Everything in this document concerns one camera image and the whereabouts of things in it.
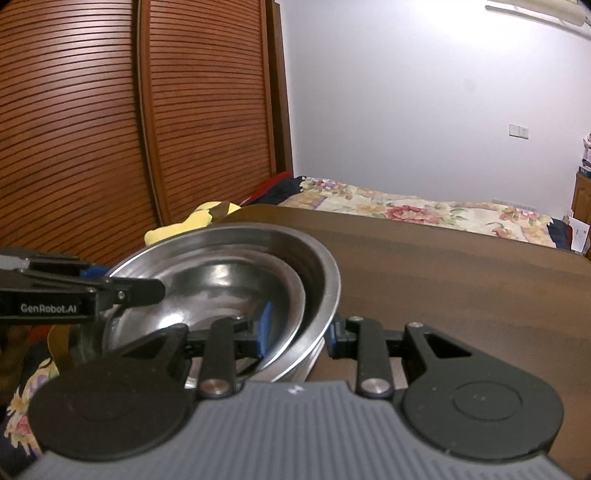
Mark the dark folded cloth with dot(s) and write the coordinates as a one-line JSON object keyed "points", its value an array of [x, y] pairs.
{"points": [[561, 235]]}

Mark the yellow plush toy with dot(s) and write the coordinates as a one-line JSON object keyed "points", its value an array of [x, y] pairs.
{"points": [[198, 219]]}

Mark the deep medium steel bowl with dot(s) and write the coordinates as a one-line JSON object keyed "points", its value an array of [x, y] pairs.
{"points": [[207, 281]]}

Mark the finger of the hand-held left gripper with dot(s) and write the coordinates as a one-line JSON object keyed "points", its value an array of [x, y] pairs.
{"points": [[46, 263], [134, 291]]}

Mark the floral blanket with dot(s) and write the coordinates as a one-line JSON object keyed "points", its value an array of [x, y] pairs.
{"points": [[415, 212]]}

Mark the navy and red cloth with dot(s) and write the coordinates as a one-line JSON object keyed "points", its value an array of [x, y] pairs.
{"points": [[277, 189]]}

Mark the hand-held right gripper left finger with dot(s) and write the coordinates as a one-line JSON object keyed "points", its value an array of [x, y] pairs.
{"points": [[265, 327]]}

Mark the pile of folded cloths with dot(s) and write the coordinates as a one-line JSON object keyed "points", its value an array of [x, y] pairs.
{"points": [[586, 154]]}

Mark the wooden louvred wardrobe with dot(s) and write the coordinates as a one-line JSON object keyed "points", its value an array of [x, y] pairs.
{"points": [[92, 115]]}

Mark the large steel bowl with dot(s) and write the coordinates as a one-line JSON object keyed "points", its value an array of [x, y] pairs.
{"points": [[323, 286]]}

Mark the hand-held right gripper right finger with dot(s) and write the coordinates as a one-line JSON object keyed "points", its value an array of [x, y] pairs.
{"points": [[331, 339]]}

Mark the wall air conditioner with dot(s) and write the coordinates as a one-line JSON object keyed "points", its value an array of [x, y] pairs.
{"points": [[554, 11]]}

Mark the white wall switch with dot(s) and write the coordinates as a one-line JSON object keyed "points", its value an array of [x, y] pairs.
{"points": [[519, 130]]}

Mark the white paper bag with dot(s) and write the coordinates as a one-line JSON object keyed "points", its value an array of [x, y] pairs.
{"points": [[579, 233]]}

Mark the wooden cabinet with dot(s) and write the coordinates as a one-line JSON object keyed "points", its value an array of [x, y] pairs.
{"points": [[582, 194]]}

